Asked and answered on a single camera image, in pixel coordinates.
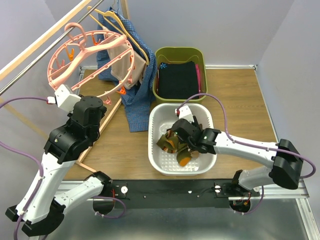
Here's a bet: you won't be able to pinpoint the olive wavy striped sock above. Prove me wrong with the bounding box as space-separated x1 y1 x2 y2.
176 147 192 167

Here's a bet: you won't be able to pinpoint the pink round clip hanger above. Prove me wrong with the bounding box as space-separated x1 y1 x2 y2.
47 22 135 105

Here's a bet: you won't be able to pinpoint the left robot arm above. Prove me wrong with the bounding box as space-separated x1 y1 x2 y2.
5 96 112 237

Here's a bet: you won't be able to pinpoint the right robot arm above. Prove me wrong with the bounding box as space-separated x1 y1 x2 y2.
171 119 304 196

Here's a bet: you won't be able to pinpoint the yellow wooden hanger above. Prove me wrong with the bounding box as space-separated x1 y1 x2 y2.
87 6 150 66

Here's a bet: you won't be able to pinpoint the white plastic basket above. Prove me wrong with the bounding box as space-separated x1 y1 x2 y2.
147 102 217 176

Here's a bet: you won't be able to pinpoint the black folded clothes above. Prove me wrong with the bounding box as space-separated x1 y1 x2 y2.
157 61 198 100

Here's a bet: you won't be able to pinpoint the pink folded garment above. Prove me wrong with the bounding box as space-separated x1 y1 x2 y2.
195 63 202 93

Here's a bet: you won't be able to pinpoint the blue checkered shirt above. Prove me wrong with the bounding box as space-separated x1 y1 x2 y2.
96 13 157 132

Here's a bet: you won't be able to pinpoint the olive green bin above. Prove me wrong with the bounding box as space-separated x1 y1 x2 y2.
152 46 208 104

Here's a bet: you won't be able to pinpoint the beige cloth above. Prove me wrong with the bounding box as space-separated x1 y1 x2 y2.
102 27 147 90

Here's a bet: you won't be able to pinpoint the metal rack rod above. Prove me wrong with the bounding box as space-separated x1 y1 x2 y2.
0 0 106 96

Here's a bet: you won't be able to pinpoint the wooden clothes rack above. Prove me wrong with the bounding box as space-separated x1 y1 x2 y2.
0 0 133 173

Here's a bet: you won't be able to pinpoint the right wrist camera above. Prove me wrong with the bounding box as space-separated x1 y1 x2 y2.
175 105 194 123

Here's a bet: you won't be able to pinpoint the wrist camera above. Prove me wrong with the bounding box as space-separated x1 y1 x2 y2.
175 105 194 123
47 84 81 113

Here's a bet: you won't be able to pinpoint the black mounting base rail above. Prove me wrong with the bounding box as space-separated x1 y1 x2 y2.
112 178 248 209

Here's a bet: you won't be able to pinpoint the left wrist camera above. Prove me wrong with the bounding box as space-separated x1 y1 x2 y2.
47 84 81 113

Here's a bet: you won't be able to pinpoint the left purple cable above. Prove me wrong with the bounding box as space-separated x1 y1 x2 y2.
0 96 51 240

